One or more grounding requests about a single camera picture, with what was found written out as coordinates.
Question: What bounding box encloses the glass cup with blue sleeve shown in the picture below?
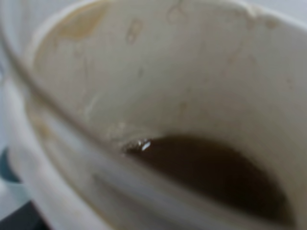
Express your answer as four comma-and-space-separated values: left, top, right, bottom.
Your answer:
0, 0, 307, 230

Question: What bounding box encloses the teal plastic cup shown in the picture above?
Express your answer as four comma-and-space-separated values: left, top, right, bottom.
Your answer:
0, 147, 21, 184

